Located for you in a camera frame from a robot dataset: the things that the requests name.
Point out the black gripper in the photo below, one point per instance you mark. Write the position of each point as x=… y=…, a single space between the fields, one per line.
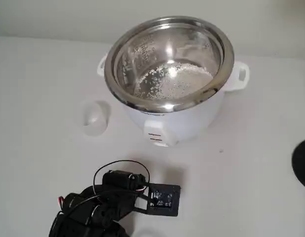
x=115 y=178

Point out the translucent plastic cup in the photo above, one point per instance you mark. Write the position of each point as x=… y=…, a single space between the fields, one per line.
x=95 y=123

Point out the white rice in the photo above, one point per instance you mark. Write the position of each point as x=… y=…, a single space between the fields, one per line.
x=191 y=79

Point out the white rice cooker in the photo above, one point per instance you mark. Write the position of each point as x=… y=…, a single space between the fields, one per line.
x=191 y=123

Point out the steel inner pot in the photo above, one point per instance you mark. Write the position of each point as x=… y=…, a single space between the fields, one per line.
x=167 y=49

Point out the black round object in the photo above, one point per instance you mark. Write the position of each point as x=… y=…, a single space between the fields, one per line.
x=303 y=165

